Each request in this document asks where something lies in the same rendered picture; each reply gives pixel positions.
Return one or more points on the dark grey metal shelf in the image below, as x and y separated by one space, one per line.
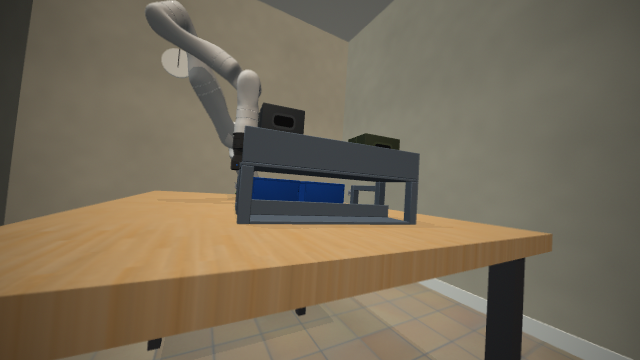
279 150

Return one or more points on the blue open-front bin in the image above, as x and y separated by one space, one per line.
275 189
321 192

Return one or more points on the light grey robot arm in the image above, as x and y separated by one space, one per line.
170 20

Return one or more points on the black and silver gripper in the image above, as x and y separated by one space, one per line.
239 138

